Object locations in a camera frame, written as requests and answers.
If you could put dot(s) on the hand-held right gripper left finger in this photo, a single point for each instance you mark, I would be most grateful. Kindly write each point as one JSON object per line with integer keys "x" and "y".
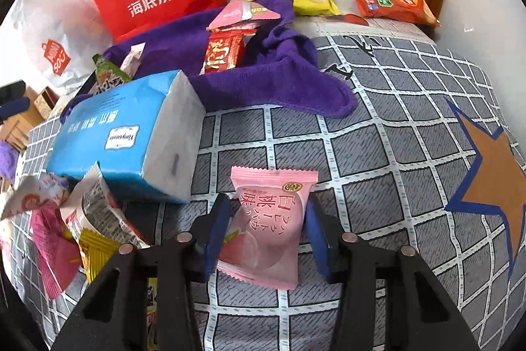
{"x": 215, "y": 227}

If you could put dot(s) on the magenta snack packet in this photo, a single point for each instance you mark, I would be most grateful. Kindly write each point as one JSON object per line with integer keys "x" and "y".
{"x": 53, "y": 256}

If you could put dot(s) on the orange chips bag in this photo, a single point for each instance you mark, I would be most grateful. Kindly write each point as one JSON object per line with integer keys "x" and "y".
{"x": 390, "y": 1}

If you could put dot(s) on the brown patterned box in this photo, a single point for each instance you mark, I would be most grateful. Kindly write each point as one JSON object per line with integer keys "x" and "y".
{"x": 45, "y": 102}

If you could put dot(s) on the red snack packet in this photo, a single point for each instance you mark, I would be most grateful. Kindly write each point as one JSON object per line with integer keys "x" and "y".
{"x": 222, "y": 53}

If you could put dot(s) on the white packet with red circle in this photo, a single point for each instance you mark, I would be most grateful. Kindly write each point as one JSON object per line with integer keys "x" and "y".
{"x": 28, "y": 199}

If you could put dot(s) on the green snack packet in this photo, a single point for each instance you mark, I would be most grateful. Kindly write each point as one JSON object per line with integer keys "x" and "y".
{"x": 105, "y": 77}

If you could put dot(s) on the purple plush toy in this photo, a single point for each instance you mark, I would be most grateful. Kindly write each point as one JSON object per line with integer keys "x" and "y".
{"x": 8, "y": 160}

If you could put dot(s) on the purple fabric bag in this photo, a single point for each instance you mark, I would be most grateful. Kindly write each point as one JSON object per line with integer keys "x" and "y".
{"x": 287, "y": 88}

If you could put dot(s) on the white packet with red label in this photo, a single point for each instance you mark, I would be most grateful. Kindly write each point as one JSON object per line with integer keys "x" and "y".
{"x": 98, "y": 207}

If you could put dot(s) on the pink triangular snack packet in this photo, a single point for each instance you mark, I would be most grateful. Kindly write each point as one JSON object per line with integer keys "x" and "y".
{"x": 238, "y": 14}

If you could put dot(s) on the white plastic shopping bag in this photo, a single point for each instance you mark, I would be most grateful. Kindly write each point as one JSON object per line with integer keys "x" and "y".
{"x": 41, "y": 26}

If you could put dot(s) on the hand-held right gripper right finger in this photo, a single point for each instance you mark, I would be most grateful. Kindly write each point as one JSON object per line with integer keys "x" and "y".
{"x": 318, "y": 240}

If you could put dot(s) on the small white pink wrapper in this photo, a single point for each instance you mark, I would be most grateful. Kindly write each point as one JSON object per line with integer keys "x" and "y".
{"x": 133, "y": 61}

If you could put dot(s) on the blue tissue pack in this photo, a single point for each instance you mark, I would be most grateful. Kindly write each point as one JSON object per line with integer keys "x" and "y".
{"x": 123, "y": 129}

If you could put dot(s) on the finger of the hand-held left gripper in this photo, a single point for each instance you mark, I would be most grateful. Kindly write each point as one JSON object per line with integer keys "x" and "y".
{"x": 10, "y": 92}
{"x": 14, "y": 107}

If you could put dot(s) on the grey checked blanket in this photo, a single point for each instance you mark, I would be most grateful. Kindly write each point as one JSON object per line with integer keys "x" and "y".
{"x": 370, "y": 170}

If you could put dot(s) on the white printed paper sheet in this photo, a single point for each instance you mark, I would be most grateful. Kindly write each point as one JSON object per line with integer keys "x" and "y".
{"x": 390, "y": 29}

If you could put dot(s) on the pink peach snack packet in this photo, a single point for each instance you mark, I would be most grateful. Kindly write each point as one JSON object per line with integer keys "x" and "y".
{"x": 267, "y": 219}

